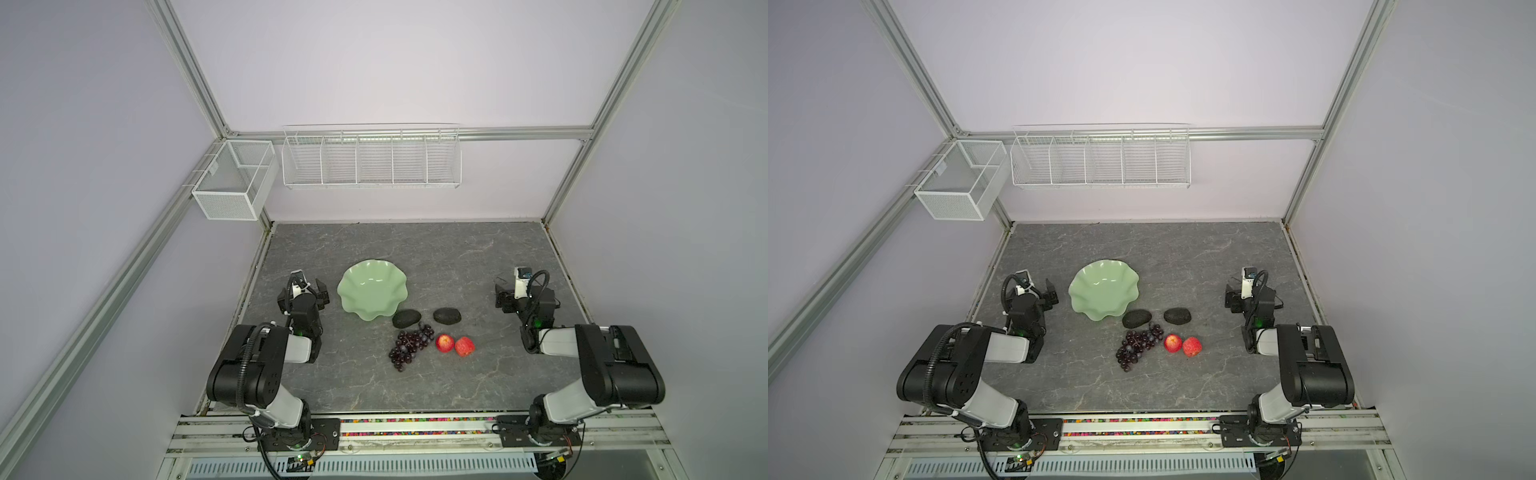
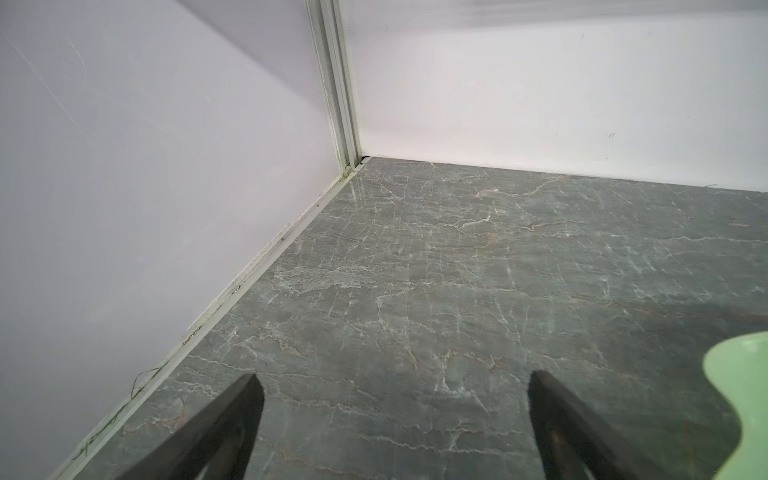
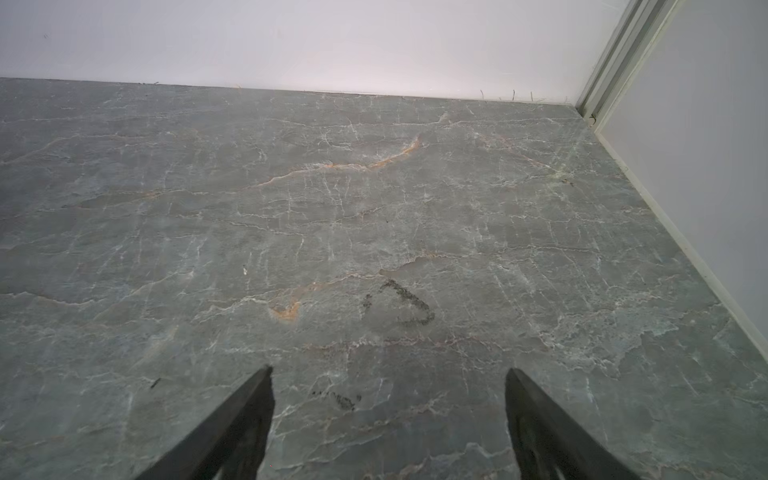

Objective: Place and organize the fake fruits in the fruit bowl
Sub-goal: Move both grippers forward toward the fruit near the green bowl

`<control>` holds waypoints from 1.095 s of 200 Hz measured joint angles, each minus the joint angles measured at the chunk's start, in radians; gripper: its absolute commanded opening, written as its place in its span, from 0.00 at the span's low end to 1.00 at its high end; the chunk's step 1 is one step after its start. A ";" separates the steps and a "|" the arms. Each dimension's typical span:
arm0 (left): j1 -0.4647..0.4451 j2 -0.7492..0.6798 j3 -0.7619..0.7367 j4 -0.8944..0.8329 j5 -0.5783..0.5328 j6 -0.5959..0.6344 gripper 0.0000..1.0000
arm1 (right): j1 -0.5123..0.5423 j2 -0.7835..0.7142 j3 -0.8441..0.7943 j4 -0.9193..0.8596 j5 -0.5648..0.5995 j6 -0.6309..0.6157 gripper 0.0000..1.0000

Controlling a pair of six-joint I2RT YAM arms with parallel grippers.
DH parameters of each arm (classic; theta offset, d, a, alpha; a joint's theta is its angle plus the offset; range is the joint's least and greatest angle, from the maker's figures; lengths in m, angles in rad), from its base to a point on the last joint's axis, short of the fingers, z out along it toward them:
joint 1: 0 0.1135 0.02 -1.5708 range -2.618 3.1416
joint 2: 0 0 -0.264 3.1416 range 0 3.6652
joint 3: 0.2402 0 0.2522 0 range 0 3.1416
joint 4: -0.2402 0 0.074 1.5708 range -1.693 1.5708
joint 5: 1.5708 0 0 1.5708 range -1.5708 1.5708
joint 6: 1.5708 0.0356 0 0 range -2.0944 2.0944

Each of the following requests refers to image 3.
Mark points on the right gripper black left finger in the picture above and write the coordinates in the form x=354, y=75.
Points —
x=230, y=443

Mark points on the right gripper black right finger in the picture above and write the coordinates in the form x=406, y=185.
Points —
x=547, y=442

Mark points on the aluminium frame post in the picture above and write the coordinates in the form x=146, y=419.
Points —
x=640, y=26

